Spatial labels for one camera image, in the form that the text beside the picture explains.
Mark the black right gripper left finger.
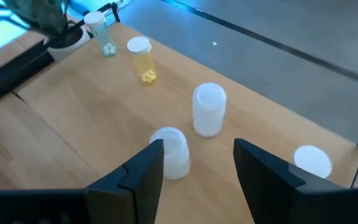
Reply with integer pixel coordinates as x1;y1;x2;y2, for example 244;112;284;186
85;139;165;224

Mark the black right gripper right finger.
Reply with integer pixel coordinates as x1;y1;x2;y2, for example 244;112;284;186
234;138;311;224

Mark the orange medicine bottle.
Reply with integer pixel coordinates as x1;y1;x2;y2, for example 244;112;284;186
288;144;333;187

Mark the white opaque medicine bottle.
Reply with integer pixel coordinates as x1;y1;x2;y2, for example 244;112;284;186
192;82;227;138
149;126;191;181

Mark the yellow bottle with yellow pills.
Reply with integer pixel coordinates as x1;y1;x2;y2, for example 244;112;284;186
126;35;158;85

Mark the green bottle with white pills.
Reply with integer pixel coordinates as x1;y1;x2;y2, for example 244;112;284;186
83;11;119;58

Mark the white plant pot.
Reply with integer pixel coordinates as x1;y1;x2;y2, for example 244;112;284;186
44;27;91;62

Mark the green snake plant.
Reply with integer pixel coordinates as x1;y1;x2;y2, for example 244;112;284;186
3;0;71;37

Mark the wooden shelf black metal frame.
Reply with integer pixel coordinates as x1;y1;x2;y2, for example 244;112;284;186
11;1;358;224

